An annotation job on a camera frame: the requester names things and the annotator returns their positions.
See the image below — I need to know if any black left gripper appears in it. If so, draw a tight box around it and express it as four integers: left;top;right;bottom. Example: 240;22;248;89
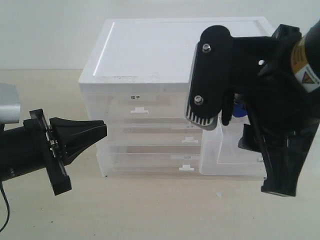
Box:
23;108;107;196

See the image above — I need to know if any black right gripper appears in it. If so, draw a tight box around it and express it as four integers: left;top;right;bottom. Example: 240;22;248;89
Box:
228;24;320;197

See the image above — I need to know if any bunch of keys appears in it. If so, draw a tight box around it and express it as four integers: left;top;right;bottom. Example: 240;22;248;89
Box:
232;98;248;118

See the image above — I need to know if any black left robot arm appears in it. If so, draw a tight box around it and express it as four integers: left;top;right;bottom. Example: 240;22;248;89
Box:
0;109;107;195

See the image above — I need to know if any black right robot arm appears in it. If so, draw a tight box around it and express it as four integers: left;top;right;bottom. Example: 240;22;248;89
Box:
208;24;320;197

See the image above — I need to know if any bottom wide translucent drawer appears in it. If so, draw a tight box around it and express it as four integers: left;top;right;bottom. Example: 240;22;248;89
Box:
97;145;201;174

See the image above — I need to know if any wide translucent drawer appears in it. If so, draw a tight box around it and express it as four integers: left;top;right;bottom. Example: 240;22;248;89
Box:
103;123;203;146
97;145;201;174

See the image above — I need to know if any middle wide translucent drawer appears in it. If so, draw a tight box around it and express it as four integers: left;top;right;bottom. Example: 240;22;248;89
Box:
103;123;203;146

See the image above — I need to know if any white translucent drawer cabinet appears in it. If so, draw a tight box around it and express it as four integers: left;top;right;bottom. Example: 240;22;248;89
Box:
78;17;273;177

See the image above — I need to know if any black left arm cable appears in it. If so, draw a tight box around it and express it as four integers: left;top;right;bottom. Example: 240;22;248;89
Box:
0;182;11;233

